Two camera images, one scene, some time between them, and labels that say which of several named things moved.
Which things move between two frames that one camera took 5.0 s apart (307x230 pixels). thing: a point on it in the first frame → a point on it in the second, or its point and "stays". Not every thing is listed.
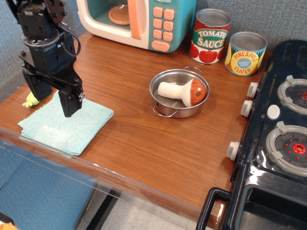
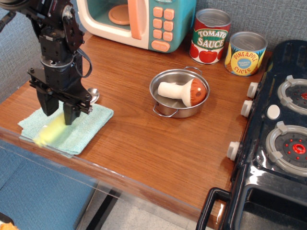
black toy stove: (268, 185) stays
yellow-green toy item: (31, 100) → (58, 126)
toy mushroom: (192, 92) stays
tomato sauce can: (209, 35) stays
